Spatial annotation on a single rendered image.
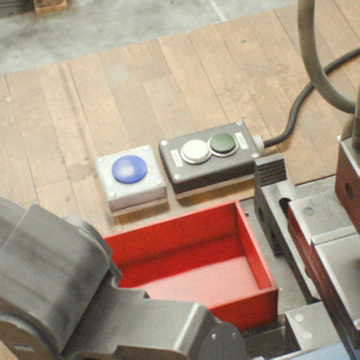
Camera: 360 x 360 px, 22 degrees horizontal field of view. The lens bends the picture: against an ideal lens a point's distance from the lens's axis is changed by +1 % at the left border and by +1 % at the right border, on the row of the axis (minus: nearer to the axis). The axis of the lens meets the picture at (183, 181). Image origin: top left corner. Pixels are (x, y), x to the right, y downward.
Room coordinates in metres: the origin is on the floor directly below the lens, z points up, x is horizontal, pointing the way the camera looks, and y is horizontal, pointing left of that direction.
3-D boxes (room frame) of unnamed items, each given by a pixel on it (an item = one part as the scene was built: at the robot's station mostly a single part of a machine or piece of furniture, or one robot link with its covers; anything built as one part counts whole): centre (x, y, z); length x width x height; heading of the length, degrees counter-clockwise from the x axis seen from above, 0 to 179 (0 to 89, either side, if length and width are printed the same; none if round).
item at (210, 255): (0.51, 0.05, 0.93); 0.25 x 0.12 x 0.06; 103
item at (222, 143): (0.70, -0.05, 0.93); 0.03 x 0.03 x 0.02
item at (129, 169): (0.68, 0.06, 0.93); 0.04 x 0.04 x 0.02
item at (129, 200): (0.68, 0.06, 0.90); 0.07 x 0.07 x 0.06; 13
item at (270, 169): (0.60, -0.10, 0.95); 0.06 x 0.03 x 0.09; 13
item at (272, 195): (0.53, -0.11, 0.95); 0.15 x 0.03 x 0.10; 13
